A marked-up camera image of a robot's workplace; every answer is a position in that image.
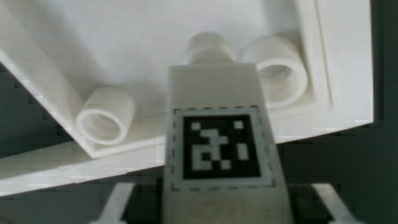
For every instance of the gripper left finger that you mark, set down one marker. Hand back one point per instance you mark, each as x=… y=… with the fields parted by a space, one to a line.
x=111 y=216

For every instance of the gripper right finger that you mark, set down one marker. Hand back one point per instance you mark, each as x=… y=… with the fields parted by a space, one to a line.
x=335 y=205

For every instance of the white leg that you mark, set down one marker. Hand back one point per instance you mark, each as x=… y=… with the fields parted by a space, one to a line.
x=224 y=186

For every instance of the white square tabletop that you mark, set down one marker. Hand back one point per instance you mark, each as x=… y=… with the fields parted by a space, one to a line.
x=82 y=43

